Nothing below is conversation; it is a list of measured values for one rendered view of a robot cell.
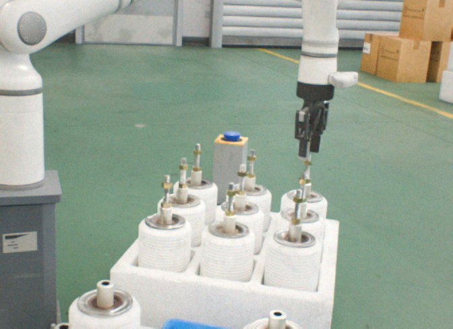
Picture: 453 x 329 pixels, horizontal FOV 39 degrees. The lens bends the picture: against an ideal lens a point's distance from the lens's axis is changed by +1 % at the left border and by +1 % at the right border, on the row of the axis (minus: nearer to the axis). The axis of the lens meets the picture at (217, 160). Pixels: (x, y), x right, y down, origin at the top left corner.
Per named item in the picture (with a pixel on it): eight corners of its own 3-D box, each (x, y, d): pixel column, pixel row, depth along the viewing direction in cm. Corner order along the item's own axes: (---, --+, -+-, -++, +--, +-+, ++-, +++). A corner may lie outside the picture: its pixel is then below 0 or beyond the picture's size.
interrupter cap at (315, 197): (322, 194, 139) (323, 191, 138) (322, 205, 132) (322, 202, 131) (287, 190, 140) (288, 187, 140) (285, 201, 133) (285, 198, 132)
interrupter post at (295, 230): (286, 242, 113) (288, 224, 112) (288, 236, 115) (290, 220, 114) (300, 244, 112) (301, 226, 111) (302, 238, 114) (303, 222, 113)
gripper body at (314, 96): (306, 73, 134) (301, 117, 136) (290, 78, 127) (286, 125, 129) (341, 77, 131) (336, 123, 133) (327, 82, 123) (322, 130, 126)
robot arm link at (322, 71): (346, 89, 122) (349, 56, 120) (290, 81, 126) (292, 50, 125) (358, 83, 129) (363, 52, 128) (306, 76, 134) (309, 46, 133)
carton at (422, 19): (449, 41, 471) (456, -2, 463) (422, 40, 463) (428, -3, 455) (425, 37, 498) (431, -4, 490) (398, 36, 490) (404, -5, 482)
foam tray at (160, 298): (108, 359, 119) (109, 269, 114) (167, 269, 155) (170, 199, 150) (322, 396, 112) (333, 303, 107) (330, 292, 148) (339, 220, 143)
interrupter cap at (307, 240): (269, 245, 111) (269, 241, 111) (276, 229, 118) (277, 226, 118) (313, 252, 109) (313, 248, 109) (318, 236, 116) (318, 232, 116)
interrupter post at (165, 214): (158, 226, 116) (159, 208, 115) (158, 220, 119) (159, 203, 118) (172, 226, 117) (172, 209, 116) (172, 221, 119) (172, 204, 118)
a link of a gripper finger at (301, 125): (296, 108, 126) (296, 135, 129) (293, 112, 124) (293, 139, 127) (310, 110, 125) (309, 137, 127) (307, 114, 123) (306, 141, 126)
